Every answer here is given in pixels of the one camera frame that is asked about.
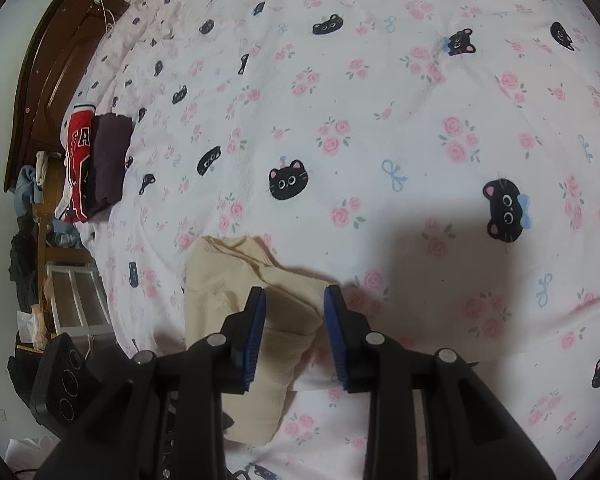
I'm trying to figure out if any cream knit sweater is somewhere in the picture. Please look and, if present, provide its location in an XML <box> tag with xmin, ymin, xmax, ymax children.
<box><xmin>184</xmin><ymin>236</ymin><xmax>328</xmax><ymax>445</ymax></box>

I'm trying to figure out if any dark grey garment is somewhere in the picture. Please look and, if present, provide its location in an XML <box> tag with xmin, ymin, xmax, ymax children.
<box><xmin>82</xmin><ymin>113</ymin><xmax>134</xmax><ymax>219</ymax></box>

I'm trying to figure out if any red garment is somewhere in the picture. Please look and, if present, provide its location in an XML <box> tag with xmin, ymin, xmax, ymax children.
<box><xmin>55</xmin><ymin>104</ymin><xmax>96</xmax><ymax>223</ymax></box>

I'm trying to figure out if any pile of clothes on chair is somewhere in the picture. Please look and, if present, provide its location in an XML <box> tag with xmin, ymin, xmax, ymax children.
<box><xmin>8</xmin><ymin>152</ymin><xmax>81</xmax><ymax>313</ymax></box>

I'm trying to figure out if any pink cat print bedsheet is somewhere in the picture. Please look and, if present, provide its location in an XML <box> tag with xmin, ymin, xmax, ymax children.
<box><xmin>74</xmin><ymin>0</ymin><xmax>600</xmax><ymax>479</ymax></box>

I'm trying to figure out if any dark wooden headboard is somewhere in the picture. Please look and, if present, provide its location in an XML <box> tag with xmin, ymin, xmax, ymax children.
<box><xmin>3</xmin><ymin>0</ymin><xmax>105</xmax><ymax>192</ymax></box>

